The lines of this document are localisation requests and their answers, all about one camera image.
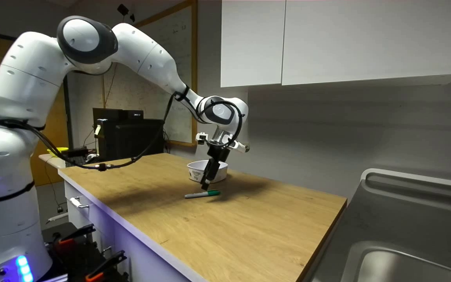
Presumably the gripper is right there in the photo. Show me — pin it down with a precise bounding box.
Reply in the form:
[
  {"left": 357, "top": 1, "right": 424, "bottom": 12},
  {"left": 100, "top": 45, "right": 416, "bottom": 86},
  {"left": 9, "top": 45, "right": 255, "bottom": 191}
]
[{"left": 200, "top": 144, "right": 231, "bottom": 185}]

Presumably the white bowl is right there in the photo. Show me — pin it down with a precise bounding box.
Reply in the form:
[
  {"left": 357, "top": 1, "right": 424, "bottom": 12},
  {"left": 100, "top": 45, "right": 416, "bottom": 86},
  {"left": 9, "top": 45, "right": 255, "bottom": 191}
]
[{"left": 187, "top": 160, "right": 229, "bottom": 184}]

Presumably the green marker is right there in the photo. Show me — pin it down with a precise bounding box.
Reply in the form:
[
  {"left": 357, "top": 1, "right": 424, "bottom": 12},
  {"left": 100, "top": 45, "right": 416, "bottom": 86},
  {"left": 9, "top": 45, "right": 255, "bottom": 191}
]
[{"left": 184, "top": 190, "right": 221, "bottom": 199}]

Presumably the black monitor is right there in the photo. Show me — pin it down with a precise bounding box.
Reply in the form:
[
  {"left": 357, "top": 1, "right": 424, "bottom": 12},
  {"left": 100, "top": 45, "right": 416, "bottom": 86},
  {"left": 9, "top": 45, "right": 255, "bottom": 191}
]
[{"left": 97, "top": 118, "right": 166, "bottom": 162}]

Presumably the black box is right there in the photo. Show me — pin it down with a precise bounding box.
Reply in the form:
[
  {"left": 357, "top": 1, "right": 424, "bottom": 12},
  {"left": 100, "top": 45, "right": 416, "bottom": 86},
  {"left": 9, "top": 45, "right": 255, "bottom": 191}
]
[{"left": 93, "top": 108, "right": 144, "bottom": 120}]

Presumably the wood-framed whiteboard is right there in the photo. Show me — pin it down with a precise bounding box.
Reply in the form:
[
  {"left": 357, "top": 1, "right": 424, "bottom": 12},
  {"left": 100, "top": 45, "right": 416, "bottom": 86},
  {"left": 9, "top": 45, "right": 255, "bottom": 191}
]
[{"left": 102, "top": 0, "right": 198, "bottom": 148}]

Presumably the narrow white cabinet door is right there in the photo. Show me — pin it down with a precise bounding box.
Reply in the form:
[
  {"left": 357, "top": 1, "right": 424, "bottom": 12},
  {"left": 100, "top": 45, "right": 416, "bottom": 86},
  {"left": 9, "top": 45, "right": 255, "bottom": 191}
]
[{"left": 220, "top": 0, "right": 287, "bottom": 88}]

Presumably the white drawer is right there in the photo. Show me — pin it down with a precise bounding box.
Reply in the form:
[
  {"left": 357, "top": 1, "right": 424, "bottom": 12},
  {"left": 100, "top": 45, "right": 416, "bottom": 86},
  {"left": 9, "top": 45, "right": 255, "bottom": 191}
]
[{"left": 64, "top": 181, "right": 105, "bottom": 251}]

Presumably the black and orange clamp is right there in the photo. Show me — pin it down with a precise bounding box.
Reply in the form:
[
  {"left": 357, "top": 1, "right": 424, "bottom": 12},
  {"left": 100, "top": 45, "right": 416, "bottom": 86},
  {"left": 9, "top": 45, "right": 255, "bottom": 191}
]
[
  {"left": 85, "top": 250, "right": 128, "bottom": 282},
  {"left": 51, "top": 224, "right": 96, "bottom": 251}
]

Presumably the stainless steel sink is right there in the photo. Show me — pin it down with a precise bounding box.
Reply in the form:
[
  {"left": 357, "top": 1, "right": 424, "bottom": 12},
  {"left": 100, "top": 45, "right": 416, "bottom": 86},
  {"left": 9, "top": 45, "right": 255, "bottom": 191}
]
[{"left": 308, "top": 168, "right": 451, "bottom": 282}]

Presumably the wide white cabinet door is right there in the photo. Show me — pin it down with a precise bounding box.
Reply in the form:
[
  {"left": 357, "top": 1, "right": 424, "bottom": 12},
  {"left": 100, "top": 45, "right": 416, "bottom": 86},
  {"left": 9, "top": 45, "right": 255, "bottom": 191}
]
[{"left": 281, "top": 0, "right": 451, "bottom": 86}]

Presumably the camera on mount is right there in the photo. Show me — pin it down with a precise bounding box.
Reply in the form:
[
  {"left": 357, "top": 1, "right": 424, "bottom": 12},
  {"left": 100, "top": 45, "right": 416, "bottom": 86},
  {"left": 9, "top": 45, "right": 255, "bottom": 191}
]
[{"left": 116, "top": 4, "right": 136, "bottom": 23}]

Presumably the white wall cabinet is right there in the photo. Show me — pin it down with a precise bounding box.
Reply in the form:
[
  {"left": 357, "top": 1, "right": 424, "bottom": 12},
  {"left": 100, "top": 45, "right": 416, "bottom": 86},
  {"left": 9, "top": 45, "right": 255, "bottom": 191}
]
[{"left": 220, "top": 0, "right": 451, "bottom": 88}]

